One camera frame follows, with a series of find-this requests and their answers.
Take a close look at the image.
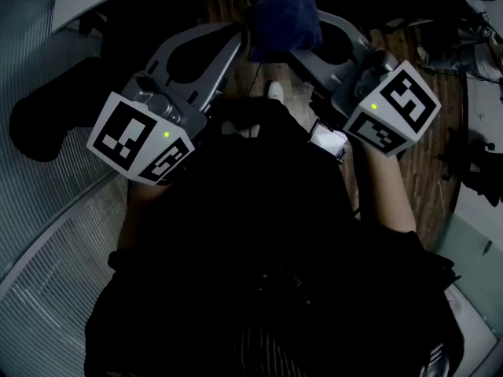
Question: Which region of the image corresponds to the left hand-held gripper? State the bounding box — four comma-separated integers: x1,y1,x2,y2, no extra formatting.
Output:
86,21,248,187

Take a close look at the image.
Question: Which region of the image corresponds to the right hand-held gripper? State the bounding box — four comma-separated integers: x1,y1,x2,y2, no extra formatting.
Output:
289,9,442,157

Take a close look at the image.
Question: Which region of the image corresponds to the dark blue cloth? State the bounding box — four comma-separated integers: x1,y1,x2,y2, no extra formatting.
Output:
243,0,325,64

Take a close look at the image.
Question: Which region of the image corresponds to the person's left forearm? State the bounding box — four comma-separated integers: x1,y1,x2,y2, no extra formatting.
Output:
116,178,174,255

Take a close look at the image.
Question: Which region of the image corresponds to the person's right forearm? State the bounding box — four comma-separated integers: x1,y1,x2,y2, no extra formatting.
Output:
358,142,418,234

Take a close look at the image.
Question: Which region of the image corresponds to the person's white shoe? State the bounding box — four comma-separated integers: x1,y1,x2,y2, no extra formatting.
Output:
267,80,285,104

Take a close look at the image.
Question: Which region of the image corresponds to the white rectangular device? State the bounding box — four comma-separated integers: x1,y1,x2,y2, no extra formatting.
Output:
307,119,351,165

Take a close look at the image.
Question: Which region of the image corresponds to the grey metal stand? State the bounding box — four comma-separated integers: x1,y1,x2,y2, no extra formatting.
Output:
415,39,503,82

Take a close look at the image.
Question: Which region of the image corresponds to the black office chair base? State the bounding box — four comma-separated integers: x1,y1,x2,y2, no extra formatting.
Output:
436,126,503,208

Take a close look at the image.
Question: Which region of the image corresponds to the person's black clothing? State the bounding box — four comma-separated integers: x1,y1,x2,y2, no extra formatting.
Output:
83,96,465,377

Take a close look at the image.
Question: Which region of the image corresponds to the thin black cable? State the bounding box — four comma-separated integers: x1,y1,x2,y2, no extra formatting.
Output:
246,62,263,98

